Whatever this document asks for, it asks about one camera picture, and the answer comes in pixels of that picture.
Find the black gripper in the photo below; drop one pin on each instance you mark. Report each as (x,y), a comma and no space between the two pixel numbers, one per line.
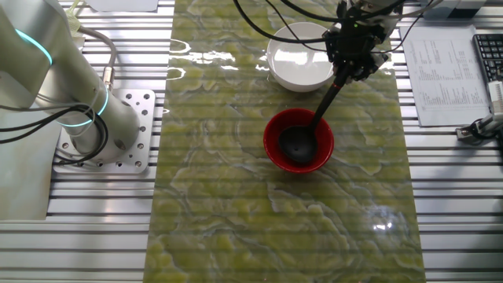
(353,43)

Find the white ceramic bowl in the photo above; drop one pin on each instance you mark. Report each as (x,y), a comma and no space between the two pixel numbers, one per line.
(294,59)

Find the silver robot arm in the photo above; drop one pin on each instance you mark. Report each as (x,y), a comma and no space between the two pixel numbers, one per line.
(35,78)

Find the red bowl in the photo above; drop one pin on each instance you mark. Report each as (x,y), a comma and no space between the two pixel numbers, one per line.
(326,145)

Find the printed table paper sheet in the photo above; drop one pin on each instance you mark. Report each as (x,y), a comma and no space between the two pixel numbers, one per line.
(444,90)

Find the grey black box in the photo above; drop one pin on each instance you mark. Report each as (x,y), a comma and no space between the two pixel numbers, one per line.
(456,8)

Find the black keyboard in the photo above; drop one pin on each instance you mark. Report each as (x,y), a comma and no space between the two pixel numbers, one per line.
(491,55)

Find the green marble pattern mat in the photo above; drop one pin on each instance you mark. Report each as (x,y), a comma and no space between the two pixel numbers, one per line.
(236,196)

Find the blank white paper sheet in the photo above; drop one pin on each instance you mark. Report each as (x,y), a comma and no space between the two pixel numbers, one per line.
(118,4)

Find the yellow fly swatter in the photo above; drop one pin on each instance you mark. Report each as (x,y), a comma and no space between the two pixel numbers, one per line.
(72,21)

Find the silver camera clamp stand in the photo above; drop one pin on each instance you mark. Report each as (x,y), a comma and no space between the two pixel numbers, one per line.
(467,133)

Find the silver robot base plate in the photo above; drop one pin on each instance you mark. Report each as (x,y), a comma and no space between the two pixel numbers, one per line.
(145,118)

